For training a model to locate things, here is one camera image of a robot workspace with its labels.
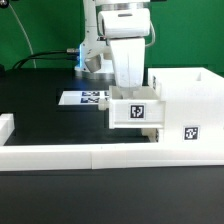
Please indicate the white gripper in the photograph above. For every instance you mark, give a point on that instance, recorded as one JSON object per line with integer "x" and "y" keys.
{"x": 128, "y": 62}

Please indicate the white drawer box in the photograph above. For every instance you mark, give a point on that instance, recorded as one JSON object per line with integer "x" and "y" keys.
{"x": 144, "y": 110}

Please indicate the white drawer cabinet frame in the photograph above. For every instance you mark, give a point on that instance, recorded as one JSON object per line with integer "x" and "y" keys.
{"x": 194, "y": 105}

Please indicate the paper sheet with tags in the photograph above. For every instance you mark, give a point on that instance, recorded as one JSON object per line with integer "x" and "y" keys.
{"x": 85, "y": 97}

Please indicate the white front fence wall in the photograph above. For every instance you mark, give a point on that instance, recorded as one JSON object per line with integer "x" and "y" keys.
{"x": 109, "y": 156}

